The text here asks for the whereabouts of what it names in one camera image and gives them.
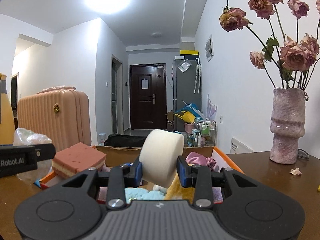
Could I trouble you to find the white round foam sponge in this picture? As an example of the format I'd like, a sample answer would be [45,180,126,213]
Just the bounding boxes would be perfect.
[139,129,184,188]

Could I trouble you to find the light blue fluffy cloth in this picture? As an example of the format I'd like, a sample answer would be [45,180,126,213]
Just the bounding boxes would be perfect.
[125,185,167,204]

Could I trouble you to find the pink satin scrunchie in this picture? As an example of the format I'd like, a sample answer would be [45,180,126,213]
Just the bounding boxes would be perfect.
[185,152,216,171]

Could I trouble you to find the clear plastic bag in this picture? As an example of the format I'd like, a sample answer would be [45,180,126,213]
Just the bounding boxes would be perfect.
[13,128,53,184]

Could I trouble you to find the orange cardboard pumpkin box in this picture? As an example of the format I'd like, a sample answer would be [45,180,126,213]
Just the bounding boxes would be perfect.
[34,145,245,204]

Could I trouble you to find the yellow plush toy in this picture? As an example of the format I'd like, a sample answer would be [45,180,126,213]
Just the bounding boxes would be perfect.
[152,173,195,204]

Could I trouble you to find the yellow thermos jug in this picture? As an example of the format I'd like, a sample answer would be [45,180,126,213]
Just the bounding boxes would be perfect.
[0,73,15,145]

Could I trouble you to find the black bag on floor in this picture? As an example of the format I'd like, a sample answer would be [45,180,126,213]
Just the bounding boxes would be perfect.
[104,134,146,148]

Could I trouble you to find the pink bucket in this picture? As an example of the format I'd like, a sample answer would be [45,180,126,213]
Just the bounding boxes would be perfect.
[184,122,194,134]

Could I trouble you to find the pink layered sponge block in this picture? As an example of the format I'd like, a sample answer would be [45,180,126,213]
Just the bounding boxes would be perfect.
[52,142,106,179]

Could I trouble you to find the pink ribbed suitcase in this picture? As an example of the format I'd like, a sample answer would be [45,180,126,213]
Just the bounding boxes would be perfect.
[17,89,92,152]

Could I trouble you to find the dark brown entrance door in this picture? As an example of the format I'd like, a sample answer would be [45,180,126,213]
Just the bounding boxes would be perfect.
[130,63,167,130]

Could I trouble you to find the fallen rose petal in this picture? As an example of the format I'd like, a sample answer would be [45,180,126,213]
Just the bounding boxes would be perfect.
[290,168,302,176]

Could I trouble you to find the pink textured ceramic vase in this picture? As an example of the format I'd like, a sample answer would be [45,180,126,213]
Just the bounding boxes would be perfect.
[270,88,305,165]

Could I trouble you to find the black eyeglasses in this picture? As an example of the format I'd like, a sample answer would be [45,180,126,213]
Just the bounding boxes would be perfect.
[297,148,310,160]

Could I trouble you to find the grey refrigerator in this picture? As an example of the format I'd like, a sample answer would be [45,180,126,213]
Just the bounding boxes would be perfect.
[172,57,202,132]

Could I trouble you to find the yellow black box on fridge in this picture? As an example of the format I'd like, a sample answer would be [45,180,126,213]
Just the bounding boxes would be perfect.
[180,50,199,55]

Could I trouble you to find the ceiling lamp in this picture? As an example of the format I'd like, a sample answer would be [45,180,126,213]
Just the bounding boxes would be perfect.
[151,32,162,38]

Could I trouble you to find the dried pink rose bouquet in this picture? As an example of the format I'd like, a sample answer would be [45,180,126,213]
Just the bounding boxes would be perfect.
[218,0,320,102]

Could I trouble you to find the metal wire storage cart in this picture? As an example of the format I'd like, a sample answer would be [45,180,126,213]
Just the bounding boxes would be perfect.
[192,118,217,147]

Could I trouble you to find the white wall heater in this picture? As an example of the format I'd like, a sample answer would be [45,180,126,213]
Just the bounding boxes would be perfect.
[230,137,253,154]

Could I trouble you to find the wall picture frame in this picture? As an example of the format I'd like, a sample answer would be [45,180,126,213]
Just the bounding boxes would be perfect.
[205,35,214,62]

